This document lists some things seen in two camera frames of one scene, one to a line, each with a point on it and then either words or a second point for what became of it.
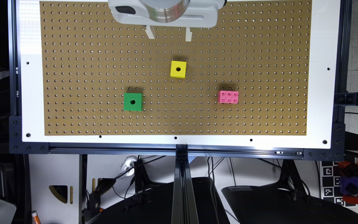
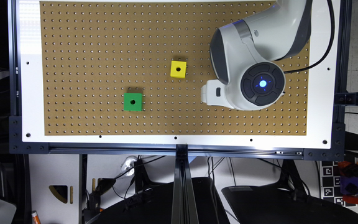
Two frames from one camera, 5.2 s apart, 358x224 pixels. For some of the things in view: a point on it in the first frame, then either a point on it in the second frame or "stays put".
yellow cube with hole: x=178 y=69 stays put
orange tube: x=36 y=219 stays put
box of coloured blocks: x=355 y=177 stays put
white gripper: x=199 y=14 → x=213 y=93
